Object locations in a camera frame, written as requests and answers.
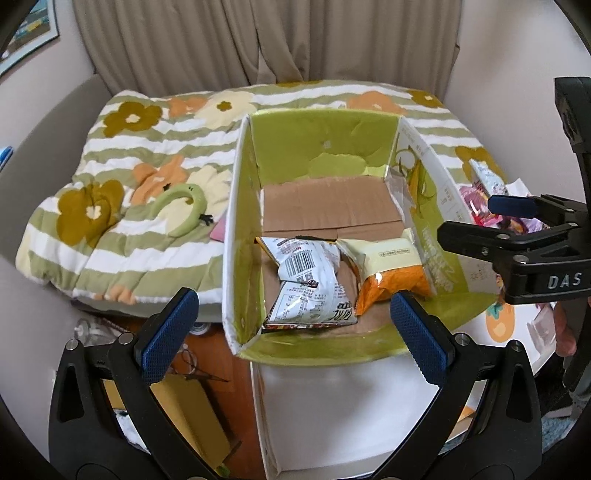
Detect green plush headband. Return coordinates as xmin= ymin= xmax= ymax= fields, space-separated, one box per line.
xmin=151 ymin=183 xmax=213 ymax=238

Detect grey white snack bag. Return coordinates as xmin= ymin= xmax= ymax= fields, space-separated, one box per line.
xmin=469 ymin=159 xmax=509 ymax=197

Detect white silver snack bag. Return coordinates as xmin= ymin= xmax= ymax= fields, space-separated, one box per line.
xmin=256 ymin=237 xmax=356 ymax=331

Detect framed city picture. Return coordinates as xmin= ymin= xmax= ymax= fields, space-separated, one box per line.
xmin=1 ymin=0 xmax=59 ymax=76

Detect blue object on ledge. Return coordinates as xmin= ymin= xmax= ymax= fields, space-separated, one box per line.
xmin=0 ymin=146 xmax=14 ymax=171

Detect brown envelope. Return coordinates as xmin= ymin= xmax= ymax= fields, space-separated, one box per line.
xmin=103 ymin=373 xmax=233 ymax=467

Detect pink white snack bag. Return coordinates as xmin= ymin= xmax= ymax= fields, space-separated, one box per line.
xmin=460 ymin=185 xmax=502 ymax=227

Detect floral striped quilt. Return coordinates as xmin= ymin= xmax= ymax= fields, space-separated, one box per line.
xmin=15 ymin=80 xmax=491 ymax=310

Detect person's right hand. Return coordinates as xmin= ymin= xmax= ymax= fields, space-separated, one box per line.
xmin=553 ymin=298 xmax=587 ymax=358

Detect purple snack bag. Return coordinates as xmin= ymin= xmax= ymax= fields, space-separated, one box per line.
xmin=497 ymin=215 xmax=547 ymax=235

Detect green cardboard box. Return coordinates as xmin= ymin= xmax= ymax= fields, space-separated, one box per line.
xmin=221 ymin=109 xmax=499 ymax=367

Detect orange yellow snack bag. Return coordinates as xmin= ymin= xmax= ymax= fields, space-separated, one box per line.
xmin=337 ymin=228 xmax=432 ymax=316

